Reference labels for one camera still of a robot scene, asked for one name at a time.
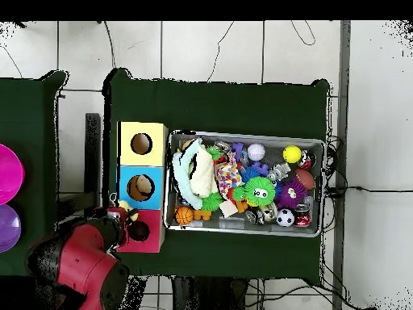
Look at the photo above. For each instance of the yellow duck plush toy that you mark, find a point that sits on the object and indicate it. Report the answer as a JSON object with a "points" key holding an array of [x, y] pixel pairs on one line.
{"points": [[124, 205]]}

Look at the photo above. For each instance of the mint waffle cloth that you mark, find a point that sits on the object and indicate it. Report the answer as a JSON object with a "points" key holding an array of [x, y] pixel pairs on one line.
{"points": [[184, 180]]}

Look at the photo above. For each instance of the cream waffle cloth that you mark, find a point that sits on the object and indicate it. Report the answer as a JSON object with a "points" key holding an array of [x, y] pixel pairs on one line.
{"points": [[201, 174]]}

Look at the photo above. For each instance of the colourful patterned cloth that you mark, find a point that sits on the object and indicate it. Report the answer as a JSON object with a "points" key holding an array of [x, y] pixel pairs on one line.
{"points": [[227, 174]]}

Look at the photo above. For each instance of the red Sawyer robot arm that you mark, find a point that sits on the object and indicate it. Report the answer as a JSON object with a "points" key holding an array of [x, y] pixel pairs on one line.
{"points": [[84, 268]]}

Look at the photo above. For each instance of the wooden box with three holes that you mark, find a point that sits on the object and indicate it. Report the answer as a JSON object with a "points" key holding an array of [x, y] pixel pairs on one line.
{"points": [[142, 129]]}

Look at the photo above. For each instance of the small orange basketball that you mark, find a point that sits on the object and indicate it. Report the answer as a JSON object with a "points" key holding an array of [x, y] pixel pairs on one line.
{"points": [[184, 215]]}

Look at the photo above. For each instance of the purple plastic bowl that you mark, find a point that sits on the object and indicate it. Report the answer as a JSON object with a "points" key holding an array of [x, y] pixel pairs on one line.
{"points": [[8, 229]]}

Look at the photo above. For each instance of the magenta plastic bowl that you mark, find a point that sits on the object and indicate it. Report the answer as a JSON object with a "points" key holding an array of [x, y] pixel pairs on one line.
{"points": [[9, 174]]}

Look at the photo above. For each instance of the dark green table cloth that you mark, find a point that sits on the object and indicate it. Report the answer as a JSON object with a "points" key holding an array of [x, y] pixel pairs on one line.
{"points": [[242, 106], [32, 113]]}

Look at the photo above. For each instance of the green spiky googly-eyed ball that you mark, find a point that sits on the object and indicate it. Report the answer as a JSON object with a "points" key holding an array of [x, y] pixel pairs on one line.
{"points": [[258, 187]]}

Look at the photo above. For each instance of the white baseball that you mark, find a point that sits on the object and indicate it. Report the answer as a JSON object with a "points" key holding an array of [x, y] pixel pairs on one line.
{"points": [[256, 151]]}

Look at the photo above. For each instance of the small soccer ball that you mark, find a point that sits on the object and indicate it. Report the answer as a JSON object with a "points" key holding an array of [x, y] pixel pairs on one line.
{"points": [[285, 218]]}

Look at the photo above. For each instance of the purple spiky googly-eyed toy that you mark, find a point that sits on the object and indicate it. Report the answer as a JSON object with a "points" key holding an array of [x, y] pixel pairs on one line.
{"points": [[290, 198]]}

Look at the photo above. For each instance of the yellow ball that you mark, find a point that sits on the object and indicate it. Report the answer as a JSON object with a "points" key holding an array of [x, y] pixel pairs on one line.
{"points": [[292, 154]]}

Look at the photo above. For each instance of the brown toy football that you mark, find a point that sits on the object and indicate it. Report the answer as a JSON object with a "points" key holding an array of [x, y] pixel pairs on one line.
{"points": [[304, 178]]}

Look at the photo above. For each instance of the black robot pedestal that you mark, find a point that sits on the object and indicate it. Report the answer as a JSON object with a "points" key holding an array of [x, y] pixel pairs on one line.
{"points": [[209, 297]]}

